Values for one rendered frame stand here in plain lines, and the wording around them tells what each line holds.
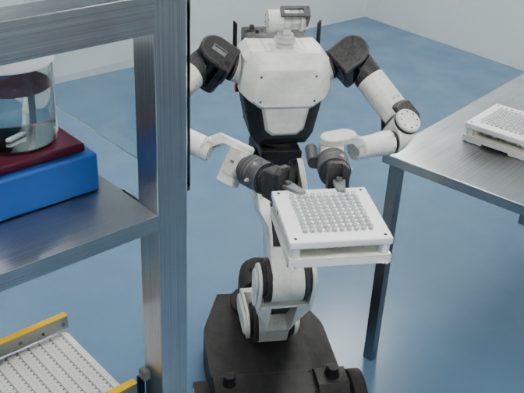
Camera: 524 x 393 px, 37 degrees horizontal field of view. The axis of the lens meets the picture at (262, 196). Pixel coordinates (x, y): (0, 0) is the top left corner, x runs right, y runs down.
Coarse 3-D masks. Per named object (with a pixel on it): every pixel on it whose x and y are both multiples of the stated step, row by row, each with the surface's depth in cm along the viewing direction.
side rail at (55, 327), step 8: (64, 320) 170; (40, 328) 167; (48, 328) 168; (56, 328) 170; (64, 328) 171; (24, 336) 165; (32, 336) 166; (40, 336) 168; (8, 344) 163; (16, 344) 164; (24, 344) 166; (0, 352) 162; (8, 352) 164
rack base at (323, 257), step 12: (276, 216) 195; (276, 228) 192; (288, 252) 181; (300, 252) 182; (312, 252) 182; (324, 252) 182; (336, 252) 182; (348, 252) 182; (360, 252) 183; (372, 252) 183; (288, 264) 180; (300, 264) 180; (312, 264) 180; (324, 264) 181; (336, 264) 181; (348, 264) 182
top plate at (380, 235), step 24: (288, 192) 197; (312, 192) 197; (336, 192) 198; (360, 192) 198; (288, 216) 186; (288, 240) 178; (312, 240) 178; (336, 240) 178; (360, 240) 179; (384, 240) 180
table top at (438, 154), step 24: (504, 96) 314; (456, 120) 290; (408, 144) 269; (432, 144) 270; (456, 144) 271; (408, 168) 258; (432, 168) 254; (456, 168) 255; (480, 168) 256; (504, 168) 256; (480, 192) 243; (504, 192) 242
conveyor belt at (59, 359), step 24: (0, 360) 162; (24, 360) 163; (48, 360) 163; (72, 360) 163; (96, 360) 165; (0, 384) 156; (24, 384) 157; (48, 384) 157; (72, 384) 157; (96, 384) 157
